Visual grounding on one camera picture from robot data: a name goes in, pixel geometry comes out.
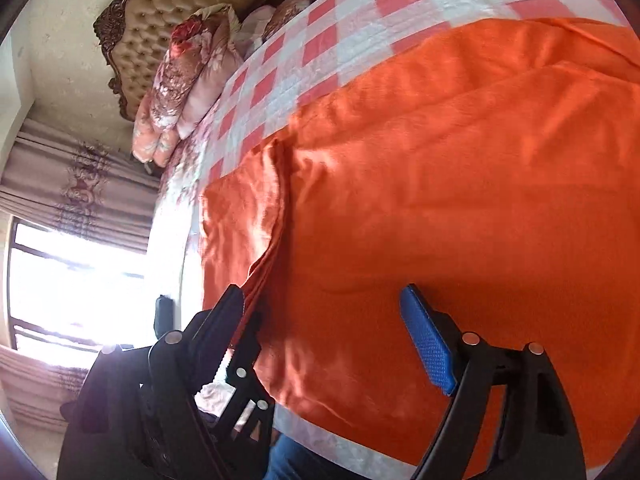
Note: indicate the tufted tan carved headboard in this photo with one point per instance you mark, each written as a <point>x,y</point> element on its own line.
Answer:
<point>133,37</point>

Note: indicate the orange fleece pants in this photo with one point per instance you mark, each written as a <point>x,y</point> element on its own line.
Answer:
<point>496,167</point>

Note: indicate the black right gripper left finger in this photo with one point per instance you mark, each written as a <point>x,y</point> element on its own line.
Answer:
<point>189,407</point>

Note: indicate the floral pink bed sheet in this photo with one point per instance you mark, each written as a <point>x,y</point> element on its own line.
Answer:
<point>173,256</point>

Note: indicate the floral pink folded quilt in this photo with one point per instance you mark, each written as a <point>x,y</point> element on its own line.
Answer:
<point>200,59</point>

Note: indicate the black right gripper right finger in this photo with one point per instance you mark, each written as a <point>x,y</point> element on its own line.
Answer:
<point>514,394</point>

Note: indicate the red white checkered plastic sheet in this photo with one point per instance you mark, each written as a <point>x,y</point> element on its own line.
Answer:
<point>322,50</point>

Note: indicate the mauve patterned curtain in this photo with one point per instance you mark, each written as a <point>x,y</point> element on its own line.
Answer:
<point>79,188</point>

